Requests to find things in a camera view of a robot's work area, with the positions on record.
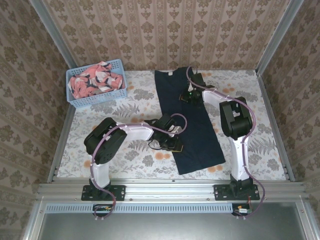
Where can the floral printed tablecloth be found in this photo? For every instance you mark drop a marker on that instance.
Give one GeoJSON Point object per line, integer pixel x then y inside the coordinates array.
{"type": "Point", "coordinates": [140, 100]}

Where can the pink navy white patterned garment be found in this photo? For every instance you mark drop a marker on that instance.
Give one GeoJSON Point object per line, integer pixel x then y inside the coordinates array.
{"type": "Point", "coordinates": [95, 80]}

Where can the aluminium frame post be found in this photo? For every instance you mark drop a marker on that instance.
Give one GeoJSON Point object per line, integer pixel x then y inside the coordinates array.
{"type": "Point", "coordinates": [276, 37]}
{"type": "Point", "coordinates": [58, 37]}

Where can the blue plastic laundry basket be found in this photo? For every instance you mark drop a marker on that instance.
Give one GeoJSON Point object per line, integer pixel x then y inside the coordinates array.
{"type": "Point", "coordinates": [100, 100]}

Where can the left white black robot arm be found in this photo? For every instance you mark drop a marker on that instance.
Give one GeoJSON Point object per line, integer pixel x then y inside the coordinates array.
{"type": "Point", "coordinates": [105, 142]}

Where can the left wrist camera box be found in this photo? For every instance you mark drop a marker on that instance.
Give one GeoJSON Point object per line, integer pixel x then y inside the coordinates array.
{"type": "Point", "coordinates": [176, 129]}

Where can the long aluminium mounting rail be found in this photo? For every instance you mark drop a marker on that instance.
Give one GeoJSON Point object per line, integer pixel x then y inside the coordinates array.
{"type": "Point", "coordinates": [170, 191]}

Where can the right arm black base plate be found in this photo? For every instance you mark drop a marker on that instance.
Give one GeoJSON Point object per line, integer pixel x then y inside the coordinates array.
{"type": "Point", "coordinates": [220, 192]}

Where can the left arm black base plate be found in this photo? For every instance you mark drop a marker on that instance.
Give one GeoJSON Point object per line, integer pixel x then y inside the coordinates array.
{"type": "Point", "coordinates": [120, 192]}

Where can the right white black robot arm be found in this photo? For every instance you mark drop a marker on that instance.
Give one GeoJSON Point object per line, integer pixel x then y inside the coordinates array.
{"type": "Point", "coordinates": [235, 117]}

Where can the navy blue t-shirt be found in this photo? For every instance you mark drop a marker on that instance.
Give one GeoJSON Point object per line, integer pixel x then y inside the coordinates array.
{"type": "Point", "coordinates": [195, 140]}

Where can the grey metal panel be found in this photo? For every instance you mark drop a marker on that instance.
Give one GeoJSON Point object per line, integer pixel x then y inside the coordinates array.
{"type": "Point", "coordinates": [175, 227]}

